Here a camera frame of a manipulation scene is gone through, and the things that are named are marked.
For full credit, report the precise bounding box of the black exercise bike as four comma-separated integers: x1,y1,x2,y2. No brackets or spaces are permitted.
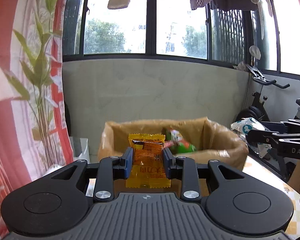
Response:
236,65,300,183

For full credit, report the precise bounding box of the white cloth on bike handlebar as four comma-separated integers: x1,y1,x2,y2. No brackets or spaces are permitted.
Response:
234,62,253,72

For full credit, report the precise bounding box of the cardboard box with plastic liner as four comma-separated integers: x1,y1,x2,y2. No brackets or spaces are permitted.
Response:
97,116,249,199

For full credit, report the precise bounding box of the checked floral tablecloth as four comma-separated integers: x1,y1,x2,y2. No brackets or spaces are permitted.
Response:
85,155,300,240

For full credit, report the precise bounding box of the printed backdrop cloth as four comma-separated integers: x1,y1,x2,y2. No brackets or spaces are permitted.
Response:
0,0,74,238

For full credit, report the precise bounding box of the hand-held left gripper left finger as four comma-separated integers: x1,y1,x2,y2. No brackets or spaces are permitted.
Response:
44,147,135,202

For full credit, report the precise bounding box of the white snack packet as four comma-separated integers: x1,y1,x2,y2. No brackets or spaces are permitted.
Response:
230,117,272,159

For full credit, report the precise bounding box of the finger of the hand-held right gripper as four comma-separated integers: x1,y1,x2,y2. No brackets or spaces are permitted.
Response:
247,129,282,147
261,119,300,133

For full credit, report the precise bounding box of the green snack packet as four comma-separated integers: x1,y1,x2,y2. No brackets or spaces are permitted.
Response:
162,127,197,154

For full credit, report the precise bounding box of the yellow snack packet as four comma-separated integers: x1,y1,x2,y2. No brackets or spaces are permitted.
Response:
126,134,172,188

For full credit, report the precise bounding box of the small white hanging pouch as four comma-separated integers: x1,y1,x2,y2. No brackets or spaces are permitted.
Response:
249,45,262,60

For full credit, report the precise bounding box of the white plastic bin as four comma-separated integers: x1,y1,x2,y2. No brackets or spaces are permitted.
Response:
70,137,90,164

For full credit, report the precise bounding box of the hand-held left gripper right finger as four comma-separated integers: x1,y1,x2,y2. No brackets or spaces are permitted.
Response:
163,147,250,202

